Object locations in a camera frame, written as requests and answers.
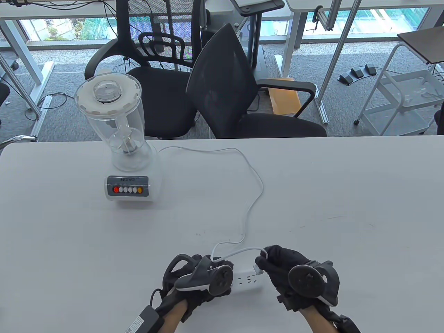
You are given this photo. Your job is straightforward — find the person's right hand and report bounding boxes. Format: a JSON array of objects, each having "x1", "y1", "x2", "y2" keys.
[{"x1": 255, "y1": 245, "x2": 340, "y2": 313}]

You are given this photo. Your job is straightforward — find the person's left hand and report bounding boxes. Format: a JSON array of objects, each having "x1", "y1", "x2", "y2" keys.
[{"x1": 156, "y1": 254, "x2": 233, "y2": 323}]

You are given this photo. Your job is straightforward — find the white blender power cord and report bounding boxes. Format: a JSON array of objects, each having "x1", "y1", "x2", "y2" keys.
[{"x1": 158, "y1": 146, "x2": 267, "y2": 276}]

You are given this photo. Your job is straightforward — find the white power strip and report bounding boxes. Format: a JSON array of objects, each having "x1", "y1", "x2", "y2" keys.
[{"x1": 227, "y1": 264, "x2": 267, "y2": 294}]

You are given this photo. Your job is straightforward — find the white blender with clear jar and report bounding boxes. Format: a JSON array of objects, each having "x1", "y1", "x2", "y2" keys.
[{"x1": 74, "y1": 71, "x2": 163, "y2": 204}]

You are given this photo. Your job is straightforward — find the person's right forearm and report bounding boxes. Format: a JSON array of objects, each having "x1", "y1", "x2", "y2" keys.
[{"x1": 300, "y1": 305, "x2": 339, "y2": 333}]

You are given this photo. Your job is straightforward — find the person's left forearm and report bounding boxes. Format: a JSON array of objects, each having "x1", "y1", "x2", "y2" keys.
[{"x1": 161, "y1": 299, "x2": 189, "y2": 333}]

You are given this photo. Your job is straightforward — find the grey left hand controller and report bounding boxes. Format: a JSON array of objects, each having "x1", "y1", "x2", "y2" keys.
[{"x1": 163, "y1": 254, "x2": 234, "y2": 296}]

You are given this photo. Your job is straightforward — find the grey hand controller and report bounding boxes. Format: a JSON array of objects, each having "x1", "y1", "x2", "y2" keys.
[
  {"x1": 287, "y1": 261, "x2": 341, "y2": 307},
  {"x1": 163, "y1": 254, "x2": 234, "y2": 296}
]

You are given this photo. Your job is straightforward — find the grey right hand controller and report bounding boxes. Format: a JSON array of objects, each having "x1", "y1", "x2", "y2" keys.
[{"x1": 287, "y1": 261, "x2": 341, "y2": 307}]

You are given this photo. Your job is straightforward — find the brown cardboard sheet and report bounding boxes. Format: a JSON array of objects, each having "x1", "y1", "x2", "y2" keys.
[{"x1": 267, "y1": 77, "x2": 302, "y2": 117}]

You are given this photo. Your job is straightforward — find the white rolling cart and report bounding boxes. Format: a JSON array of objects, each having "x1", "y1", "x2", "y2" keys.
[{"x1": 354, "y1": 43, "x2": 444, "y2": 136}]

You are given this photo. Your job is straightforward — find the black plastic-back chair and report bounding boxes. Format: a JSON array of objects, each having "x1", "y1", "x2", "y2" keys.
[{"x1": 186, "y1": 23, "x2": 327, "y2": 139}]

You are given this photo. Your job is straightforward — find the black foot pedal unit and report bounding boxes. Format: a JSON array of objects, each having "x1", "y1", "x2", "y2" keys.
[{"x1": 337, "y1": 64, "x2": 378, "y2": 86}]

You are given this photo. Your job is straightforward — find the black mesh office chair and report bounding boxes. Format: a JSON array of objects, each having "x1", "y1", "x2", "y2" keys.
[{"x1": 84, "y1": 0, "x2": 208, "y2": 139}]

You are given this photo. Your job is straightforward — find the aluminium profile bar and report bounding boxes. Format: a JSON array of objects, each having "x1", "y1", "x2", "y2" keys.
[{"x1": 313, "y1": 0, "x2": 363, "y2": 125}]

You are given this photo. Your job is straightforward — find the white desk with clamp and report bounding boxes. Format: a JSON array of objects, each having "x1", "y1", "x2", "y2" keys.
[{"x1": 274, "y1": 0, "x2": 444, "y2": 79}]

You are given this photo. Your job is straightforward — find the grey stand with black column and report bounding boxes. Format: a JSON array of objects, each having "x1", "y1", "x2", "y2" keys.
[{"x1": 231, "y1": 0, "x2": 285, "y2": 97}]

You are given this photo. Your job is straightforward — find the chrome curved bar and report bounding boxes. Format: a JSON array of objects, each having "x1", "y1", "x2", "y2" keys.
[{"x1": 0, "y1": 135, "x2": 37, "y2": 153}]

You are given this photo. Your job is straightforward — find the dark brown side table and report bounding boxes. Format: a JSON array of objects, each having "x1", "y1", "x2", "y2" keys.
[{"x1": 397, "y1": 31, "x2": 444, "y2": 65}]

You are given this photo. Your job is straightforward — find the black chair edge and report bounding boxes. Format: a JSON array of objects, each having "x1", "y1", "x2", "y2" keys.
[{"x1": 0, "y1": 83, "x2": 11, "y2": 112}]

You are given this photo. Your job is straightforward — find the white desk with cables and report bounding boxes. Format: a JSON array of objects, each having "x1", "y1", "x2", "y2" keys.
[{"x1": 0, "y1": 0, "x2": 118, "y2": 136}]

